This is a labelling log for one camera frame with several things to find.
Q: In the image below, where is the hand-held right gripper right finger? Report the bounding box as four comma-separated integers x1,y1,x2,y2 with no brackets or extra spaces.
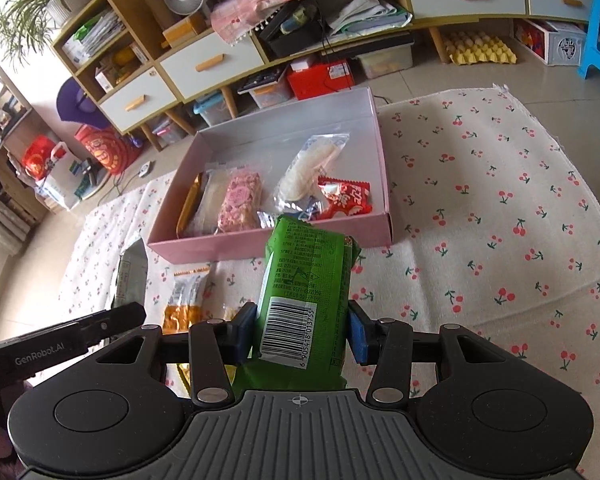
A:
347,300,508,405

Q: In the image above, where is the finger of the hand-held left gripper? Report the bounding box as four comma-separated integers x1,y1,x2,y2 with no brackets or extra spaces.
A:
76,302,147,347

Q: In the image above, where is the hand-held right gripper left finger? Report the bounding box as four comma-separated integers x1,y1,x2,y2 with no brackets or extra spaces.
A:
92,302,258,407

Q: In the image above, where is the long grey white packet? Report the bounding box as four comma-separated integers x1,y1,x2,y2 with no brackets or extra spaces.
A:
111,236,149,312

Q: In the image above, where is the orange snack packet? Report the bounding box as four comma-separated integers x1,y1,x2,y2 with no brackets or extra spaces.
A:
161,264,214,337

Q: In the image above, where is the green snack packet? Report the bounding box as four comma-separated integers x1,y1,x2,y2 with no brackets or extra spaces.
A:
232,214,364,392

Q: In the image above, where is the small silver snack packet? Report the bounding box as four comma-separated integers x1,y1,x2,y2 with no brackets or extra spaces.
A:
256,209,282,232

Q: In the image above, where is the pink snack bar packet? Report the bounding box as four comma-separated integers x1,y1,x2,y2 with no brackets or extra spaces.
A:
214,171,262,234

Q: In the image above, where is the red snack packet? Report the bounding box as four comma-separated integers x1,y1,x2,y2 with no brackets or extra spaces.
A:
316,176,374,222

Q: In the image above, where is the clear rice cake packet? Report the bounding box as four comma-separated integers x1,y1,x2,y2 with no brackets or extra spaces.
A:
194,169,232,234
274,132,352,223

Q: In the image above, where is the pink cardboard box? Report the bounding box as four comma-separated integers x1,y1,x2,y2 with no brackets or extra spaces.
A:
146,86,395,265

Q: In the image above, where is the white shopping bag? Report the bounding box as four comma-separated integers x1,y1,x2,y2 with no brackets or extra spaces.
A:
35,142,99,211

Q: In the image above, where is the red printed bag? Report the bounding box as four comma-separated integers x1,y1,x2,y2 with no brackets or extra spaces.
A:
75,125,139,176

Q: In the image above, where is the cherry print tablecloth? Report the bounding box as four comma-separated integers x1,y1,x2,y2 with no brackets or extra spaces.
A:
60,84,600,480

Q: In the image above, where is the red gift bag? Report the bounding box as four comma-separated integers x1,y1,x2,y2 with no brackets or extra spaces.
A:
22,135,57,181

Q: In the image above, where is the small clear storage bin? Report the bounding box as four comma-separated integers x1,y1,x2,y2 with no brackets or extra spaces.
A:
152,115,188,147

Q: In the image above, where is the wooden bookshelf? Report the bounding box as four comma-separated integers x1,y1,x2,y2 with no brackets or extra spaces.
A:
0,57,51,221

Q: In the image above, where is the purple round object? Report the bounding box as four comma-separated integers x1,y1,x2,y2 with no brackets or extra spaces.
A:
56,77,112,128

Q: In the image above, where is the clear bin blue lid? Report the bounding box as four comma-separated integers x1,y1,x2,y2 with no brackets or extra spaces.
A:
194,97,232,127

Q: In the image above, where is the clear bin black lid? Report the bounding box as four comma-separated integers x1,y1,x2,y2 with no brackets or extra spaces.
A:
237,67,293,109

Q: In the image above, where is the red box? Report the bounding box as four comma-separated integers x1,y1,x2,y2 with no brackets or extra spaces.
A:
286,57,356,102

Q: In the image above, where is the large clear storage bin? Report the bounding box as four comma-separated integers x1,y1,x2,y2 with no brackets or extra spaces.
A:
352,42,414,80

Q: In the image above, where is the stack of booklets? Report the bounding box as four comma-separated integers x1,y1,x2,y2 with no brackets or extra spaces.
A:
62,10,126,61

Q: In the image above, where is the wooden cabinet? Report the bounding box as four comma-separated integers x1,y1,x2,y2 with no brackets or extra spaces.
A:
50,0,600,153

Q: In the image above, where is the black storage box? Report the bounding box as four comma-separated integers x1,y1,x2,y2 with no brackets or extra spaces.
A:
258,2,327,59

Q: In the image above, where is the yellow wooden box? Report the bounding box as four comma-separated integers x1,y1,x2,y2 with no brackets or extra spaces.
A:
161,12,207,50

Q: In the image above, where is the yellow egg tray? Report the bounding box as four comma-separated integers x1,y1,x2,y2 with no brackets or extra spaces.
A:
442,30,519,66

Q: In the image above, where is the pink cherry cloth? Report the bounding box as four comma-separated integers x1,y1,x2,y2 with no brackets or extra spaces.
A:
210,0,398,45

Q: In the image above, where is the stack of papers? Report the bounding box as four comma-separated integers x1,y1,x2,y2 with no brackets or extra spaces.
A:
327,0,414,37

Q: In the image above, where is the white printed crate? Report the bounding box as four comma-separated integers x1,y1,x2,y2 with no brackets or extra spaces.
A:
512,19,589,66

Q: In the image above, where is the black floor cable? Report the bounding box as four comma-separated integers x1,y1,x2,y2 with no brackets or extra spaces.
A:
97,169,147,207

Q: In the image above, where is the black hanging cable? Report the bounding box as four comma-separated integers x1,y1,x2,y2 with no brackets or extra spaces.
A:
300,0,342,56

